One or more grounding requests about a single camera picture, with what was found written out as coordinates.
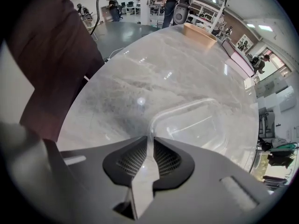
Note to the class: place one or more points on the clear plastic container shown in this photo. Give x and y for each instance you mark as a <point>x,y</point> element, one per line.
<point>194,125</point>

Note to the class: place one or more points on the black hanging jacket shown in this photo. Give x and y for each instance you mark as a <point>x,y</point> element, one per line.
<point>280,160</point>

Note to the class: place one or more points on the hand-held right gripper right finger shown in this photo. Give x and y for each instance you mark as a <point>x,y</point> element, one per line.
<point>205,183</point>

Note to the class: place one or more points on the white filing cabinet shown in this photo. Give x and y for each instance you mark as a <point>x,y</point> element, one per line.
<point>268,86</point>

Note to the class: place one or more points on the person's dark clothing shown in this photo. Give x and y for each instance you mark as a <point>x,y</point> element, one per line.
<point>51,66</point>

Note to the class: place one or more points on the white mesh chair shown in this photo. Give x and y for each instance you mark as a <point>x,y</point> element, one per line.
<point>88,24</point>

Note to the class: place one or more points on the beige plastic bin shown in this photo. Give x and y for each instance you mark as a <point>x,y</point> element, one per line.
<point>198,35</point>

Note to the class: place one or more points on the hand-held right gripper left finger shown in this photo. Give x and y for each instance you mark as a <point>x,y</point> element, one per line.
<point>93,171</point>

